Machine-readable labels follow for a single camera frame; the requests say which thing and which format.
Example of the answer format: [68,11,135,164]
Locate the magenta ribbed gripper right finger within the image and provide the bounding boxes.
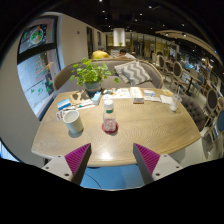
[133,143,182,184]

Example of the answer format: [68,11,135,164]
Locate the clear water bottle white cap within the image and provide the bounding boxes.
[103,99,116,131]

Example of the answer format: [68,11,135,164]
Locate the white ceramic cup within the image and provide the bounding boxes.
[63,110,84,134]

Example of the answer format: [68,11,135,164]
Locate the clear plastic drink cup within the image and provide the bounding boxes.
[170,94,182,112]

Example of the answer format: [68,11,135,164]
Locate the green potted plant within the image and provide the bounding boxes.
[69,57,115,92]

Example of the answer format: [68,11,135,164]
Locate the tissue box wooden base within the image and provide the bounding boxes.
[130,87,144,104]

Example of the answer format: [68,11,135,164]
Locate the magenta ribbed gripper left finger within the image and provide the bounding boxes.
[43,143,92,185]

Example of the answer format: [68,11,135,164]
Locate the grey zigzag cushion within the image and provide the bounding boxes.
[115,61,152,85]

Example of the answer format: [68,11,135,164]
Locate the grey tufted chair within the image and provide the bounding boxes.
[181,95,206,131]

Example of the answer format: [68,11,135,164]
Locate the poster window panel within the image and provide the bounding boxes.
[17,16,60,119]

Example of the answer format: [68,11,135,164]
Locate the red round coaster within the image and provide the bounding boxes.
[101,122,119,134]

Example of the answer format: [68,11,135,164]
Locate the blue white card box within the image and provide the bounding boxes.
[57,99,71,110]

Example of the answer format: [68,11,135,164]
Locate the grey curved sofa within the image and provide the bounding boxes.
[54,58,163,96]

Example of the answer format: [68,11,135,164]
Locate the person in white shirt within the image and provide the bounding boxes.
[119,49,136,59]

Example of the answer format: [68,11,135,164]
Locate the person in yellow shirt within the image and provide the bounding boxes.
[92,47,109,59]

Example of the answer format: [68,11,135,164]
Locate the blue tissue pack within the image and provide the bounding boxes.
[92,92,102,105]

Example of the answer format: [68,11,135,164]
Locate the blue backed wooden chair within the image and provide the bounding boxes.
[204,108,224,151]

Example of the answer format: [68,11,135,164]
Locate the white menu papers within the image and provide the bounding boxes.
[103,88,130,99]

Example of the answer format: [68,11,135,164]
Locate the white pendant lamp column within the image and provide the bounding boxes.
[113,28,125,46]

